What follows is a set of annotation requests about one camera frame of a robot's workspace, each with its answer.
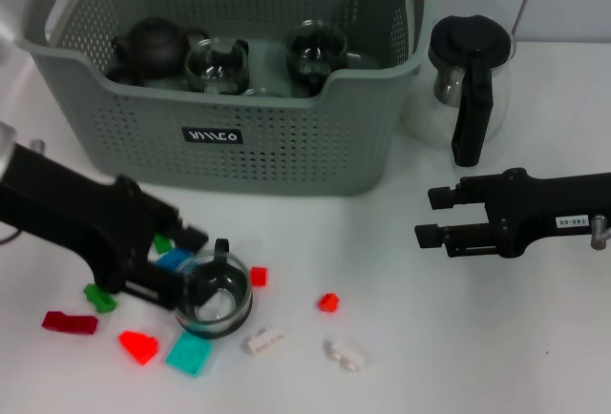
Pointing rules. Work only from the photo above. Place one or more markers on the small red sloped block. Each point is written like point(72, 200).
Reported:
point(328, 302)

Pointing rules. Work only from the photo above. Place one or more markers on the glass teacup with black sleeve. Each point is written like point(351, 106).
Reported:
point(215, 314)
point(217, 68)
point(315, 56)
point(261, 92)

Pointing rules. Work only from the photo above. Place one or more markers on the grey perforated storage bin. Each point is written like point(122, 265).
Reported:
point(286, 156)

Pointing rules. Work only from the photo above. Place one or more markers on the teal square building block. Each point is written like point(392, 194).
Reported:
point(188, 354)

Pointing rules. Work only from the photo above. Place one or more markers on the black clay teapot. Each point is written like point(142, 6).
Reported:
point(153, 44)

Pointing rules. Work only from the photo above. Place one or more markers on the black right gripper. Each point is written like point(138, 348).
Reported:
point(534, 209)

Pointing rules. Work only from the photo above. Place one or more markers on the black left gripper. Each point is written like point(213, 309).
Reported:
point(86, 223)

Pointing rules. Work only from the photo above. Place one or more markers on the green building block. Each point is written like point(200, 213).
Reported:
point(102, 303)
point(162, 243)

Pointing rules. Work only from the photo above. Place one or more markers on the large orange-red sloped block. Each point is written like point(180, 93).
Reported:
point(138, 346)

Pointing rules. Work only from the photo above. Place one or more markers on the glass carafe with black lid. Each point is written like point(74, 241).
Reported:
point(477, 37)

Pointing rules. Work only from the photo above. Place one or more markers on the blue building block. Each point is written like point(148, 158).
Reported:
point(172, 259)

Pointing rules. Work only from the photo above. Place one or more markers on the dark red building block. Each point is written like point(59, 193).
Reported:
point(67, 322)

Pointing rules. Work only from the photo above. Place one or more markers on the white building block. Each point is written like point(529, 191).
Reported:
point(265, 340)
point(344, 356)

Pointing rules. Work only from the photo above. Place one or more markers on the small red cube block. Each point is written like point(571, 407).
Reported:
point(259, 276)

